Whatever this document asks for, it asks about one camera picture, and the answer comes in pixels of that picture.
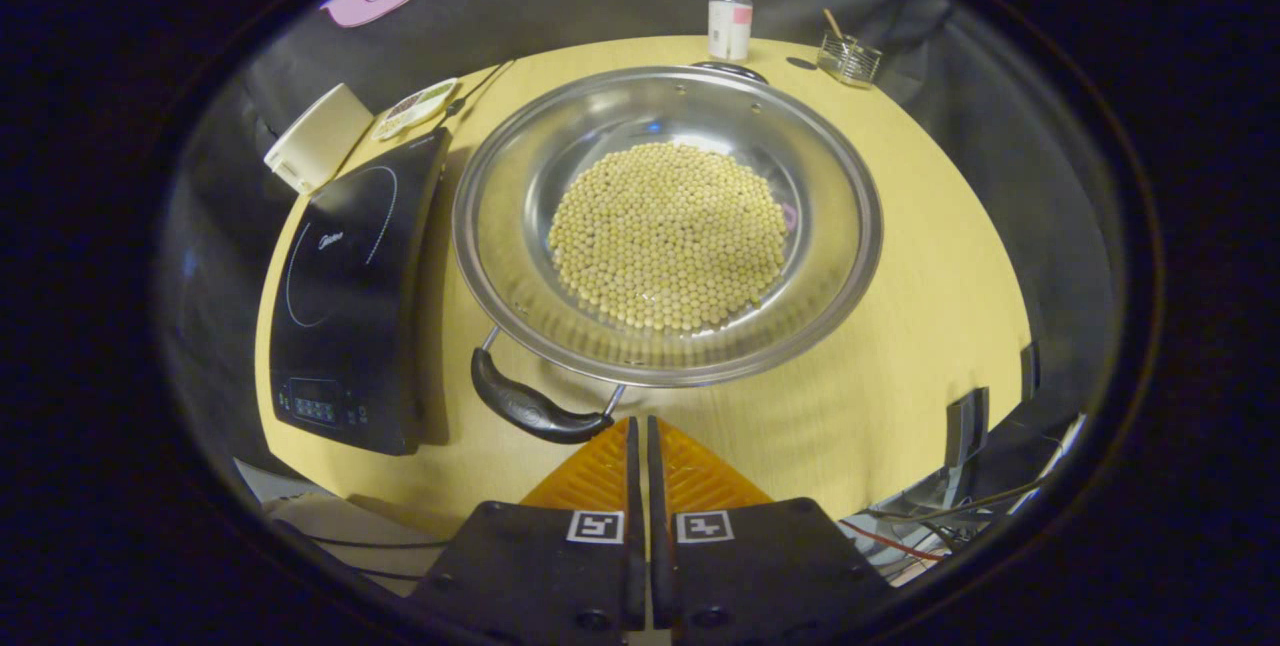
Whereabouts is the small printed plate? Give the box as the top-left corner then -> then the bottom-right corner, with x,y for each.
372,78 -> 459,142

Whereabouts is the white box appliance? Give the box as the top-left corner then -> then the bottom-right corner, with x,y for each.
263,83 -> 376,195

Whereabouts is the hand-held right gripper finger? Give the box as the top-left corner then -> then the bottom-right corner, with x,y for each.
412,415 -> 649,646
648,415 -> 893,646

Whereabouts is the clear bottle pink label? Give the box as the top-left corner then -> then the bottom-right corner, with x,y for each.
708,0 -> 753,63

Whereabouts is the metal wire holder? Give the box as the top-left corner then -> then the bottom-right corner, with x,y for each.
817,31 -> 883,89

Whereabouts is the black induction cooktop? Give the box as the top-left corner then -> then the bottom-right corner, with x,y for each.
268,126 -> 451,457

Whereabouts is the thin black cable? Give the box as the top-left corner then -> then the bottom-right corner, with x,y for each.
870,479 -> 1048,527

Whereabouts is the stainless steel pot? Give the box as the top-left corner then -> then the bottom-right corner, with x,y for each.
452,61 -> 884,445

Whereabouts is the pile of soybeans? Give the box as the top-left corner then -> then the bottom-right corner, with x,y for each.
548,142 -> 789,332

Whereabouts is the red cable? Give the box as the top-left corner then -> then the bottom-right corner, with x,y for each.
838,518 -> 946,564

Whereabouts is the black power cable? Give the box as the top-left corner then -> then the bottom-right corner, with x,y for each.
445,59 -> 516,122

